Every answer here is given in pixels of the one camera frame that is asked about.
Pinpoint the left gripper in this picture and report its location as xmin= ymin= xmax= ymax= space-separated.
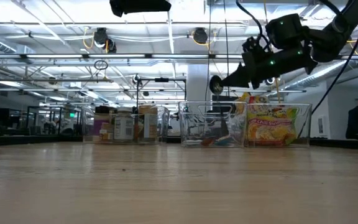
xmin=109 ymin=0 xmax=172 ymax=18

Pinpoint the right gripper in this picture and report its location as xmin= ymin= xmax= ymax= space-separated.
xmin=220 ymin=36 xmax=319 ymax=90

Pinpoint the black metal spoon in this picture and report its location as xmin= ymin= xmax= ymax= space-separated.
xmin=209 ymin=75 xmax=224 ymax=95

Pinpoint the green lime ramen packet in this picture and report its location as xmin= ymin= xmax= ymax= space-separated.
xmin=246 ymin=105 xmax=300 ymax=147

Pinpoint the teal plastic spoon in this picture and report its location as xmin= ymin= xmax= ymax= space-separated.
xmin=213 ymin=135 xmax=237 ymax=147

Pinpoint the iridescent rainbow metal spoon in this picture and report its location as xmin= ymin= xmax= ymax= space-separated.
xmin=200 ymin=136 xmax=217 ymax=147

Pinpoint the tan lid seasoning jar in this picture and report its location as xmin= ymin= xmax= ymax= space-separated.
xmin=137 ymin=105 xmax=159 ymax=140

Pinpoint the black lid orange spice jar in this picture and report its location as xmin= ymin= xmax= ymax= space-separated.
xmin=133 ymin=114 xmax=145 ymax=142

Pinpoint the black lid purple label jar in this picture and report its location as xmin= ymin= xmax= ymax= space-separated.
xmin=93 ymin=105 xmax=117 ymax=141

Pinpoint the white lid bagel seasoning jar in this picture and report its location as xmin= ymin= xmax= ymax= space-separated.
xmin=113 ymin=108 xmax=135 ymax=141

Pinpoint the cork lid small glass jar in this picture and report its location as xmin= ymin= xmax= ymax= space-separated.
xmin=99 ymin=123 xmax=114 ymax=141

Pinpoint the clear plastic bin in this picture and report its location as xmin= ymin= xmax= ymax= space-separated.
xmin=243 ymin=102 xmax=313 ymax=148
xmin=178 ymin=101 xmax=248 ymax=148
xmin=80 ymin=104 xmax=170 ymax=145

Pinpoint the yellow cable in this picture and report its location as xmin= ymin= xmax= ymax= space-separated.
xmin=272 ymin=76 xmax=282 ymax=104

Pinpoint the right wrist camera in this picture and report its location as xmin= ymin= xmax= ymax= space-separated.
xmin=265 ymin=13 xmax=310 ymax=50

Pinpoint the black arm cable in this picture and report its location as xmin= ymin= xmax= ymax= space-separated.
xmin=311 ymin=14 xmax=358 ymax=115

